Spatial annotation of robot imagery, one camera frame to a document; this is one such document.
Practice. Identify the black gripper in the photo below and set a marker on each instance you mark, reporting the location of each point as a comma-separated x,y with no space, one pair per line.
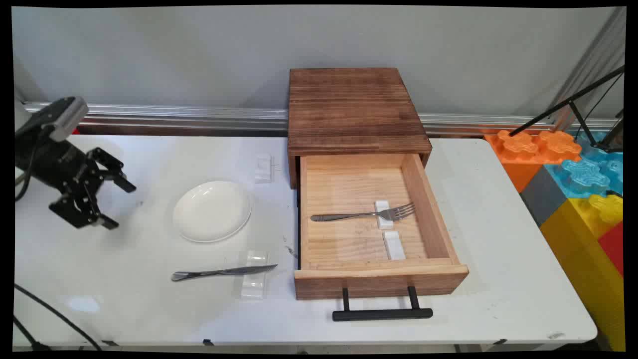
52,162

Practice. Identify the black tripod stand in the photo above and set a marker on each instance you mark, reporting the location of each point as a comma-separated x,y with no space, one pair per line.
563,104

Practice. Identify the red foam block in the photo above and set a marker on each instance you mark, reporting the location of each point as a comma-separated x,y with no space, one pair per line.
613,244

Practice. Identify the blue foam block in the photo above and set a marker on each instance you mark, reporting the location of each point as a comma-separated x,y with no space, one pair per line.
583,174

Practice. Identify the dark wooden drawer cabinet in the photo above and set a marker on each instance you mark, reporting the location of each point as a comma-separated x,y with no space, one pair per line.
349,109

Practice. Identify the large translucent cutlery rest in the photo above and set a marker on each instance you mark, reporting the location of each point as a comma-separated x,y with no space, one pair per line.
252,286

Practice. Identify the light wooden drawer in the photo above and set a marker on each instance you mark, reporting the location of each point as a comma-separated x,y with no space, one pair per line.
349,244

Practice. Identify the steel table knife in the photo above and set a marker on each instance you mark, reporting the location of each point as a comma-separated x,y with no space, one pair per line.
219,272

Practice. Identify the orange foam block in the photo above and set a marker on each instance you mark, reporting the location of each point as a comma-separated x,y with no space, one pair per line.
523,147

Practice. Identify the white round plate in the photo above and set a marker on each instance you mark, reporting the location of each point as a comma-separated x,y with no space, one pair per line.
212,211

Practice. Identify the aluminium rail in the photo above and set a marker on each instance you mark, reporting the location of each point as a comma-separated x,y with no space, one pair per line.
174,117

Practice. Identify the grey foam block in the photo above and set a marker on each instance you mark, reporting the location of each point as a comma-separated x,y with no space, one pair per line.
546,197

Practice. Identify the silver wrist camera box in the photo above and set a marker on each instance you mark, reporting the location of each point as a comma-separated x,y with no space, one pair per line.
70,117

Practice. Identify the steel fork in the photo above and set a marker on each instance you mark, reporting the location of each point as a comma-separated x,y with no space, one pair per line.
359,215

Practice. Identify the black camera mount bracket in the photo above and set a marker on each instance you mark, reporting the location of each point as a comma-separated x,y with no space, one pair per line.
35,122

